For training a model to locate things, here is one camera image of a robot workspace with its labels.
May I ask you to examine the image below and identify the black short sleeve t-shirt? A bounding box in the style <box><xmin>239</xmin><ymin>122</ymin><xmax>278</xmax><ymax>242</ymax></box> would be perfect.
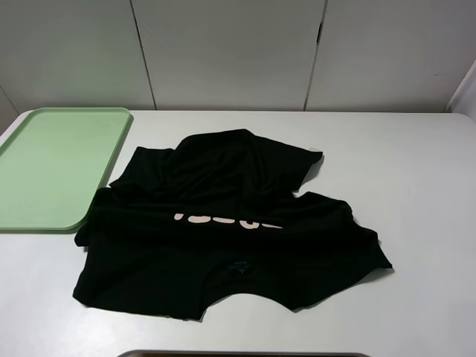
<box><xmin>73</xmin><ymin>129</ymin><xmax>391</xmax><ymax>321</ymax></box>

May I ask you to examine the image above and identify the light green plastic tray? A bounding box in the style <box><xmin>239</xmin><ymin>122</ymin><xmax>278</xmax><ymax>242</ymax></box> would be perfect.
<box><xmin>1</xmin><ymin>108</ymin><xmax>132</xmax><ymax>231</ymax></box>

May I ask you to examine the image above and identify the black door hinge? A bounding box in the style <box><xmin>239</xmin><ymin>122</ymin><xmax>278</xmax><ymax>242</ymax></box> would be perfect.
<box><xmin>316</xmin><ymin>22</ymin><xmax>324</xmax><ymax>44</ymax></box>

